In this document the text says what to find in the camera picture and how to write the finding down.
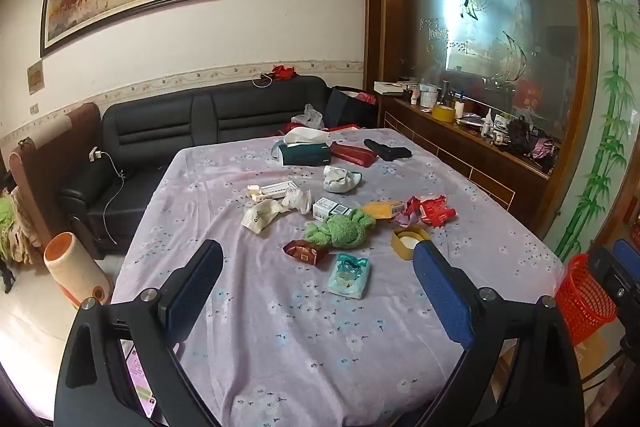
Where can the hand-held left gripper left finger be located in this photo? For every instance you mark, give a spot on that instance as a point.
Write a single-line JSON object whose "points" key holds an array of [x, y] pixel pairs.
{"points": [[192, 294]]}

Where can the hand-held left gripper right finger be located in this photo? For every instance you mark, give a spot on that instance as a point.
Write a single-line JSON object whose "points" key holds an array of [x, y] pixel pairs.
{"points": [[442, 299]]}

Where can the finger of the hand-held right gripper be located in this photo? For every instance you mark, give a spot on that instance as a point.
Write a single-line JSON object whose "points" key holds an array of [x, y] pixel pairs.
{"points": [[607, 274], [629, 252]]}

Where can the red plastic basket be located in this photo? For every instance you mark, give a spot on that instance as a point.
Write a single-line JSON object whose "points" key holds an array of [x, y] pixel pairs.
{"points": [[582, 302]]}

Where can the orange box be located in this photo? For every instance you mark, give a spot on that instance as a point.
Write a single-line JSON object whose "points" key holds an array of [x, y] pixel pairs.
{"points": [[382, 209]]}

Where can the brown cardboard sheet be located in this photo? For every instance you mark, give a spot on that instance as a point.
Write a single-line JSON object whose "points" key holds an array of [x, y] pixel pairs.
{"points": [[595, 352]]}

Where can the purple wrapper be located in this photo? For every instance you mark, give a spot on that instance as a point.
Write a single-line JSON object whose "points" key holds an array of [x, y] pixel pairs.
{"points": [[407, 219]]}

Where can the red snack wrapper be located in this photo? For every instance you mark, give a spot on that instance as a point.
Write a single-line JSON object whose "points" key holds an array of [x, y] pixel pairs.
{"points": [[432, 212]]}

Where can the teal wet wipes packet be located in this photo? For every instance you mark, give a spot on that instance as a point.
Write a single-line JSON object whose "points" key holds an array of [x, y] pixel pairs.
{"points": [[350, 277]]}

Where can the pink printed box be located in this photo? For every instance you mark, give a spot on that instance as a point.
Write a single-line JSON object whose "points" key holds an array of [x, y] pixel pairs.
{"points": [[136, 372]]}

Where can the cream paper packet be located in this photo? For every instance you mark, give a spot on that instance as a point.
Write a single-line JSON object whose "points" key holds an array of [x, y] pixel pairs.
{"points": [[260, 217]]}

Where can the brown snack packet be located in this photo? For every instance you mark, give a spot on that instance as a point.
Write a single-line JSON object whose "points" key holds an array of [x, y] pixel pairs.
{"points": [[305, 253]]}

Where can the cream orange cylinder heater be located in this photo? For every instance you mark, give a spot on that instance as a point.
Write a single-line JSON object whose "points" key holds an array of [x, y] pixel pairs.
{"points": [[75, 267]]}

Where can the green plush cloth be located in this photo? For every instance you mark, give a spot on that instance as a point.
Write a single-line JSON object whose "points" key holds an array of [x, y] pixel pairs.
{"points": [[342, 229]]}

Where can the flat white carton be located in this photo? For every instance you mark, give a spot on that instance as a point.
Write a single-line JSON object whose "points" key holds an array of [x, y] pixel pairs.
{"points": [[275, 192]]}

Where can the pink cloth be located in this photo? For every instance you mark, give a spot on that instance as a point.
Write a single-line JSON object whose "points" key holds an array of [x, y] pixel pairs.
{"points": [[542, 149]]}

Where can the crumpled clear plastic wrap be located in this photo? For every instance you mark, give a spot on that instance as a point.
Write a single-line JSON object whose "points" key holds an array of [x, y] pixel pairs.
{"points": [[300, 202]]}

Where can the small white box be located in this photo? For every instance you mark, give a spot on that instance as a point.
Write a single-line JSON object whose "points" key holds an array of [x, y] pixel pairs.
{"points": [[330, 209]]}

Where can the wooden sideboard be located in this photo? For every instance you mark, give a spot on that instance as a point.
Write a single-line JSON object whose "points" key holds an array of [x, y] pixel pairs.
{"points": [[450, 147]]}

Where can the bamboo painted glass panel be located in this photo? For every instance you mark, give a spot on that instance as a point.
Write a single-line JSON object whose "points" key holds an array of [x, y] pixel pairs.
{"points": [[615, 82]]}

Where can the red pouch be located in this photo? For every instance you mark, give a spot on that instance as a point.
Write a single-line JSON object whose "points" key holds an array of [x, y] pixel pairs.
{"points": [[352, 154]]}

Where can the black leather sofa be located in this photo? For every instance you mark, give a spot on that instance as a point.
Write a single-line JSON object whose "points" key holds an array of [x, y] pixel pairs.
{"points": [[150, 127]]}

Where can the white squeeze bottle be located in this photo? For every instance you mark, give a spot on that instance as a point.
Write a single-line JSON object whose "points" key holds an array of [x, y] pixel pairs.
{"points": [[486, 127]]}

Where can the green tissue box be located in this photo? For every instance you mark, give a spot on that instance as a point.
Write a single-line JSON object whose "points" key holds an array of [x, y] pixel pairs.
{"points": [[305, 154]]}

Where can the brown armchair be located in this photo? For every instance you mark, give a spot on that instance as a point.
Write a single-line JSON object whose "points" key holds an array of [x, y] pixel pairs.
{"points": [[55, 157]]}

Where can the white jar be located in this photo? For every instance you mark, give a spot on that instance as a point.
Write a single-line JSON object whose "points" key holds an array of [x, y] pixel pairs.
{"points": [[429, 97]]}

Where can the dark glass bottle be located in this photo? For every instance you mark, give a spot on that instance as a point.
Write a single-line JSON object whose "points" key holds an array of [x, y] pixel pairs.
{"points": [[445, 94]]}

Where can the black shopping bag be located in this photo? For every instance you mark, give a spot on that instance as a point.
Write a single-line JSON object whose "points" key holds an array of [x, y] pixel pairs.
{"points": [[350, 109]]}

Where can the white plastic bag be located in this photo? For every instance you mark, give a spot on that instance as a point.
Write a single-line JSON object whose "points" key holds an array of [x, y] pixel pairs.
{"points": [[307, 117]]}

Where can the stack of flat boxes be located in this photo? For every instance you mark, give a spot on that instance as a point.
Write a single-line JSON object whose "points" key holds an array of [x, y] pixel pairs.
{"points": [[395, 87]]}

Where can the red cloth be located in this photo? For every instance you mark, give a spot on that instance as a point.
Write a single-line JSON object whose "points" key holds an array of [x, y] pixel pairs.
{"points": [[284, 72]]}

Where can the small wall plaque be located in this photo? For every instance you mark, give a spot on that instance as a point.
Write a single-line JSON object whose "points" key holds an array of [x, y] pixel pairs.
{"points": [[36, 78]]}

